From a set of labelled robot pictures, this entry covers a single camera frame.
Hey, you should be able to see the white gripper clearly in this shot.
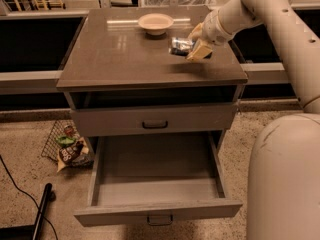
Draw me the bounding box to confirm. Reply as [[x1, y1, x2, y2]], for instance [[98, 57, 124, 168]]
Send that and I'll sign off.
[[186, 11, 233, 61]]

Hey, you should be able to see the silver blue redbull can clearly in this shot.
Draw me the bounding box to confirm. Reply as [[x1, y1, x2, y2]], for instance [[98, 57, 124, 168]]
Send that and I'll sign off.
[[169, 37, 194, 57]]

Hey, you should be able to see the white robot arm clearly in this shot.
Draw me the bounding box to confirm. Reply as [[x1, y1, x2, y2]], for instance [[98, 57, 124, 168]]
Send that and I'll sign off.
[[187, 0, 320, 240]]

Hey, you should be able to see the closed grey upper drawer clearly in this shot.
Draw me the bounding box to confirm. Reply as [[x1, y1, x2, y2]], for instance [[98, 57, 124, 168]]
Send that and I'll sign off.
[[71, 103, 237, 137]]

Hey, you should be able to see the grey drawer cabinet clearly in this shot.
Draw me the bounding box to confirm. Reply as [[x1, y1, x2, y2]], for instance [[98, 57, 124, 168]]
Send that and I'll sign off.
[[55, 5, 249, 228]]

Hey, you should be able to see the open grey lower drawer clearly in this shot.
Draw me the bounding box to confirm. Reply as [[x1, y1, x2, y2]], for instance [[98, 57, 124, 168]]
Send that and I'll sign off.
[[74, 132, 242, 227]]

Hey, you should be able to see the small can in basket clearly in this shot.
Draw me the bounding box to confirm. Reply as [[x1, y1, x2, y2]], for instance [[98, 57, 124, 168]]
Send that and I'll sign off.
[[64, 125, 74, 137]]

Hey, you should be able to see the white paper bowl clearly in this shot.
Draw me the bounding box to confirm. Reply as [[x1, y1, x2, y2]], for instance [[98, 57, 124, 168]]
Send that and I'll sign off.
[[138, 13, 174, 36]]

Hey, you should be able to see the brown snack bag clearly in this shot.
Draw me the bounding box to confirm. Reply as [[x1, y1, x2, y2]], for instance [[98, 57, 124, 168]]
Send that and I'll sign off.
[[57, 141, 90, 172]]

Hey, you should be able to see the green bowl in basket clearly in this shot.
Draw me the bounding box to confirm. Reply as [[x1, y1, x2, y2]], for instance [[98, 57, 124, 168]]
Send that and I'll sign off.
[[55, 136, 75, 147]]

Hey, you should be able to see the black bar on floor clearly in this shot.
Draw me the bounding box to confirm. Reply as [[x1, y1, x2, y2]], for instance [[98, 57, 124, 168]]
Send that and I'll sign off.
[[0, 182, 57, 240]]

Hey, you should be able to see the wire mesh basket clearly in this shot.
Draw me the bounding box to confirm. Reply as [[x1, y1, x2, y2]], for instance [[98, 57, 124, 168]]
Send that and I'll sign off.
[[41, 120, 93, 171]]

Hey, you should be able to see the black floor cable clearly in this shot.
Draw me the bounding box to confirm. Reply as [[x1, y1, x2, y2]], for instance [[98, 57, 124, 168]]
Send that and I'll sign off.
[[0, 154, 59, 240]]

